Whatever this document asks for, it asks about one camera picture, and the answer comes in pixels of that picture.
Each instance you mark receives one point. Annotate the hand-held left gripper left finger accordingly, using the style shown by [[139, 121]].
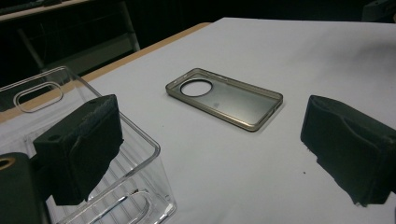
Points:
[[81, 149]]

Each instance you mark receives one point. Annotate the translucent grey phone case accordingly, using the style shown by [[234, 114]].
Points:
[[243, 105]]

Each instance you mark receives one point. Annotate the clear plastic storage bin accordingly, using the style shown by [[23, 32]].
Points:
[[137, 186]]

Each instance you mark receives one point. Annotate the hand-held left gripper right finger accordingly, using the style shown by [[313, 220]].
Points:
[[351, 146]]

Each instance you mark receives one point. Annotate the white table mat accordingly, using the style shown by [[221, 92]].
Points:
[[249, 46]]

